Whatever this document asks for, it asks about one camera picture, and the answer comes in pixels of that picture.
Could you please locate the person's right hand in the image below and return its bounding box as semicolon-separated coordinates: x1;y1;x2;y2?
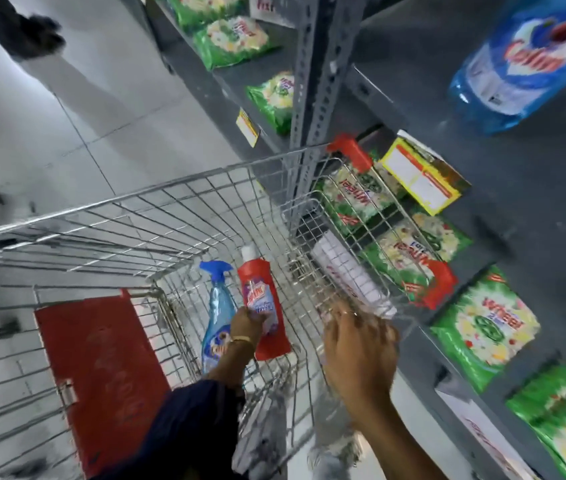
322;299;400;411

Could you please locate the person's left hand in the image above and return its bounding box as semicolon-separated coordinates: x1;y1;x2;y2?
229;305;268;353

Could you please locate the red Harpic bottle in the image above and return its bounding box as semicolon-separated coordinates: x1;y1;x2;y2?
236;244;293;362

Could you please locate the metal wire shopping cart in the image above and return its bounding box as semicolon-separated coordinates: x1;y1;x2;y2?
0;133;459;480

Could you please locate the grey metal shelf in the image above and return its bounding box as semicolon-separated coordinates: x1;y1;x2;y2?
115;0;566;480

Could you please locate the person's left forearm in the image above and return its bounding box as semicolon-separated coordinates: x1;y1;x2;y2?
206;339;256;391

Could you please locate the person's right forearm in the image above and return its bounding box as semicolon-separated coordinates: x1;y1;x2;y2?
345;394;449;480

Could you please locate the person's right leg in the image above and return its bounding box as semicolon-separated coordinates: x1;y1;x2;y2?
306;394;364;480

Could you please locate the person's leg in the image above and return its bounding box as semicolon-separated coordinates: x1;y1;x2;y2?
232;389;289;480
306;394;364;480

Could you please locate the person's left leg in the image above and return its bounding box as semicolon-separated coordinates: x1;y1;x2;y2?
232;389;289;480

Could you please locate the red plastic cart seat flap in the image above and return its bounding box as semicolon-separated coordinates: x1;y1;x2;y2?
34;289;172;478

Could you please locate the dark blue left sleeve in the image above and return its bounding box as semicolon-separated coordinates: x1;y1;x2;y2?
90;378;248;480

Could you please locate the small yellow price tag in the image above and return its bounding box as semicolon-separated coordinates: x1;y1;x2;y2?
235;108;262;149

